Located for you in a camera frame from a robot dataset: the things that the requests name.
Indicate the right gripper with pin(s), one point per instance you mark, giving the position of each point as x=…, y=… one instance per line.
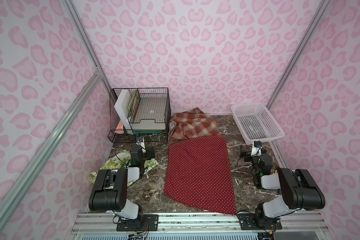
x=249, y=153

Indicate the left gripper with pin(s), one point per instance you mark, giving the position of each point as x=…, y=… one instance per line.
x=139, y=147

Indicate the red polka dot skirt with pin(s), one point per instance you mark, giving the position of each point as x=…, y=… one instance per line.
x=199, y=175

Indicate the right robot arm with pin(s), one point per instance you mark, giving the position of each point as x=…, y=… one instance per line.
x=298, y=191

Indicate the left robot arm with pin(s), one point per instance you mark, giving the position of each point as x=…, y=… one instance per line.
x=110, y=188

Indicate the green stand under tray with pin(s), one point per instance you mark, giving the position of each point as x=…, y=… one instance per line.
x=144, y=135

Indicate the white plastic basket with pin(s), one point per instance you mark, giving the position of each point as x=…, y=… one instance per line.
x=256, y=123

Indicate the white tray in basket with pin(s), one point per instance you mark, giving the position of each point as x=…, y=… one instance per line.
x=150, y=115

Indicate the green book in basket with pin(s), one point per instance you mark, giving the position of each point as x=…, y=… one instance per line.
x=134, y=103

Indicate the white foam board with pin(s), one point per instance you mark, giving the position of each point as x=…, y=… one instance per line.
x=123, y=110

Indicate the red plaid skirt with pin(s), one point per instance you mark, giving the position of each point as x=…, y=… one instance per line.
x=191, y=124

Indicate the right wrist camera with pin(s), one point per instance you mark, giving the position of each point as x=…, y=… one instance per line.
x=256, y=148

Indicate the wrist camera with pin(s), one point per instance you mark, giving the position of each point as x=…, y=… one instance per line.
x=256, y=148
x=140, y=142

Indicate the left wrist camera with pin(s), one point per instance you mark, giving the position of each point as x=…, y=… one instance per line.
x=140, y=142

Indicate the black wire basket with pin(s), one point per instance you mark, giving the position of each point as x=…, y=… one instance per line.
x=144, y=93

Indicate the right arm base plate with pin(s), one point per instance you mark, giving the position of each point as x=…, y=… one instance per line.
x=250, y=221

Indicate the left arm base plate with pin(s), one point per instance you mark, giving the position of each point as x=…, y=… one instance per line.
x=146, y=222

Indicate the aluminium front rail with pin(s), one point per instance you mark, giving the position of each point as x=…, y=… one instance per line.
x=200, y=226

